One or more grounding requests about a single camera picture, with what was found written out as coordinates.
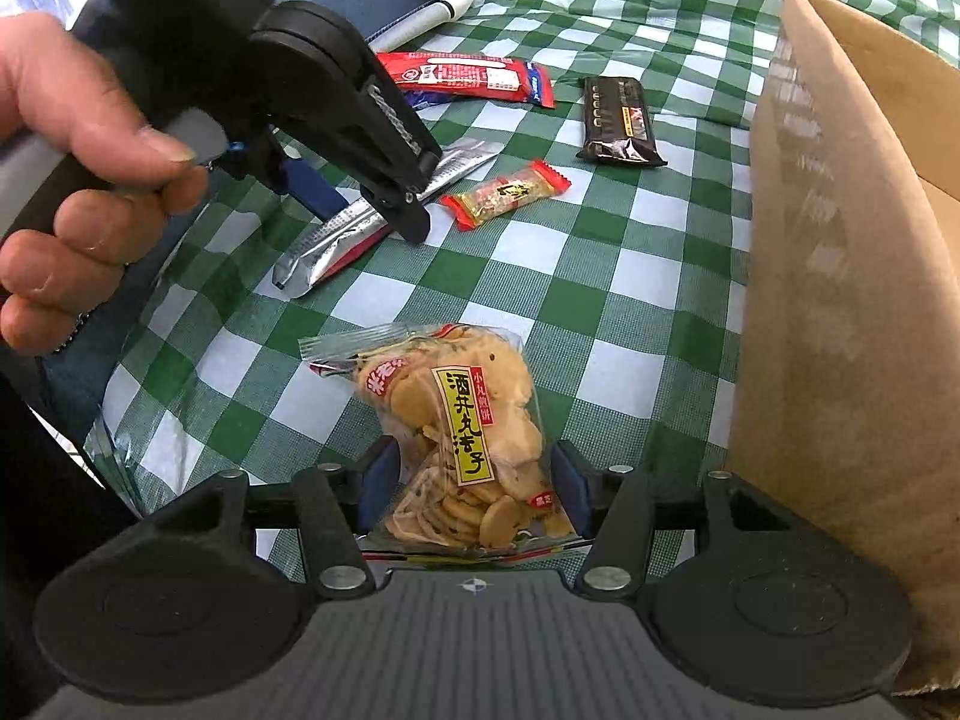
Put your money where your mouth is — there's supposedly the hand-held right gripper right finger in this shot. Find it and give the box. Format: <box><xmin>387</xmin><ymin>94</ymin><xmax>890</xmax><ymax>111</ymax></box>
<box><xmin>550</xmin><ymin>439</ymin><xmax>815</xmax><ymax>595</ymax></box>

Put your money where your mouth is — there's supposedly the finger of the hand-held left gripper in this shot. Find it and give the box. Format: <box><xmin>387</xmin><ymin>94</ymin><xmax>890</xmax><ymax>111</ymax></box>
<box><xmin>259</xmin><ymin>131</ymin><xmax>350</xmax><ymax>222</ymax></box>
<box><xmin>250</xmin><ymin>2</ymin><xmax>443</xmax><ymax>245</ymax></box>

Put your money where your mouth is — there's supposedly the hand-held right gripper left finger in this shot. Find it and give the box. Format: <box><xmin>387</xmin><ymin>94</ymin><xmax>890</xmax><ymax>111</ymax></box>
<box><xmin>142</xmin><ymin>436</ymin><xmax>404</xmax><ymax>599</ymax></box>

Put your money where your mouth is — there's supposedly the silver foil snack stick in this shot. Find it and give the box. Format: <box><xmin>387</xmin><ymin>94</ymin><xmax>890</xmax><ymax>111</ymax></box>
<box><xmin>271</xmin><ymin>139</ymin><xmax>505</xmax><ymax>299</ymax></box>

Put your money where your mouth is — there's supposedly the red snack wrapper white label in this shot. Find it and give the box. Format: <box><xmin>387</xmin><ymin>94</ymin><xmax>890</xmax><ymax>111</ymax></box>
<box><xmin>375</xmin><ymin>51</ymin><xmax>530</xmax><ymax>104</ymax></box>

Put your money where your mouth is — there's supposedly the clear bag of round crackers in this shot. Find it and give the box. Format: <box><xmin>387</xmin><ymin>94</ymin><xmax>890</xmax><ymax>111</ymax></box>
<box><xmin>300</xmin><ymin>321</ymin><xmax>597</xmax><ymax>560</ymax></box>

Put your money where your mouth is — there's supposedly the small red yellow candy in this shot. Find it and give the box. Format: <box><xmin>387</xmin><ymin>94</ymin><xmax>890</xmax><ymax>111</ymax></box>
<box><xmin>439</xmin><ymin>160</ymin><xmax>572</xmax><ymax>233</ymax></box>

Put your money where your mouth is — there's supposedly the brown cardboard box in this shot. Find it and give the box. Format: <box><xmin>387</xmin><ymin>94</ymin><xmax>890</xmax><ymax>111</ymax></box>
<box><xmin>727</xmin><ymin>0</ymin><xmax>960</xmax><ymax>698</ymax></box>

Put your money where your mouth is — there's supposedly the person's left hand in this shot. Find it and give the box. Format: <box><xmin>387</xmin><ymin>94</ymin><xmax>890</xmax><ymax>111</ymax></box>
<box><xmin>0</xmin><ymin>11</ymin><xmax>211</xmax><ymax>353</ymax></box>

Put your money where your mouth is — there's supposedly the green checked tablecloth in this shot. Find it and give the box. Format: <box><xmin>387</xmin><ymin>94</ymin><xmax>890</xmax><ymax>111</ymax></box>
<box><xmin>82</xmin><ymin>0</ymin><xmax>960</xmax><ymax>563</ymax></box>

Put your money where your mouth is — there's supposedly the black snack bar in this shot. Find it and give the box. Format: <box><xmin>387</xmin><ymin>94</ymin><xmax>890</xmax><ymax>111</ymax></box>
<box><xmin>576</xmin><ymin>76</ymin><xmax>668</xmax><ymax>168</ymax></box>

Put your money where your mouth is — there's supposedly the person's dark clothing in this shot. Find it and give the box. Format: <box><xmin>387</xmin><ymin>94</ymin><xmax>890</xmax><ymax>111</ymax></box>
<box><xmin>0</xmin><ymin>345</ymin><xmax>143</xmax><ymax>695</ymax></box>

